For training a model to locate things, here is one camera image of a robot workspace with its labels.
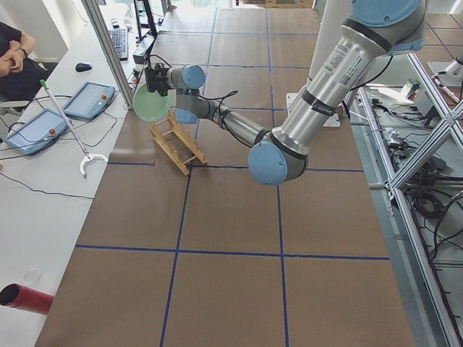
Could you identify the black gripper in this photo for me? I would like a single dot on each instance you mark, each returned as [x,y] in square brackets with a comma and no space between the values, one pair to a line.
[161,84]

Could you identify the light green round plate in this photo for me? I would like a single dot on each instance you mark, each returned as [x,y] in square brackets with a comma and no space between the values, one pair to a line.
[152,107]

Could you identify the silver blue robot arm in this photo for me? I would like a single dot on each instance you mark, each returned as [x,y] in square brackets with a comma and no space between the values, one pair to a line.
[373,29]

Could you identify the wooden plate rack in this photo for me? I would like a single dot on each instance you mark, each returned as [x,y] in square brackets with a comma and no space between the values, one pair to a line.
[176,142]

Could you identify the black keyboard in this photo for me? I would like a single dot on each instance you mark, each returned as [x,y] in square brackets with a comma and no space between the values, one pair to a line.
[119,39]

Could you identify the far blue teach pendant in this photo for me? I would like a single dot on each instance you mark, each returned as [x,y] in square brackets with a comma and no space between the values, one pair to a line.
[89,101]

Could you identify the blue teach pendant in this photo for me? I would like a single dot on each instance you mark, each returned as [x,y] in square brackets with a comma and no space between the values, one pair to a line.
[39,132]
[89,101]

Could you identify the black computer mouse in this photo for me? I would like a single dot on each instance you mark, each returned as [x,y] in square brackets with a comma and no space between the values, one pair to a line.
[83,67]

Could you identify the white reacher grabber tool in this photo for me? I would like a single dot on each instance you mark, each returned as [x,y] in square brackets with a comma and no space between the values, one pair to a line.
[88,157]

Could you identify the near blue teach pendant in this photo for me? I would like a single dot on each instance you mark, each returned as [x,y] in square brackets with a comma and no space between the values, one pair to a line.
[39,132]

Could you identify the seated person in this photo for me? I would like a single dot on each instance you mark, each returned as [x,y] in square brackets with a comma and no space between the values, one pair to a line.
[20,75]

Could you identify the red cylinder bottle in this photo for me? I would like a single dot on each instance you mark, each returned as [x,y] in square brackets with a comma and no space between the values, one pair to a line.
[27,299]

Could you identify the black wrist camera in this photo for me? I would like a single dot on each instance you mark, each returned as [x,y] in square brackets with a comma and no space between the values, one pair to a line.
[153,77]

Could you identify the aluminium frame column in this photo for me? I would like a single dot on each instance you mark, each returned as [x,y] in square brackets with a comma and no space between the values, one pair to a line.
[96,19]

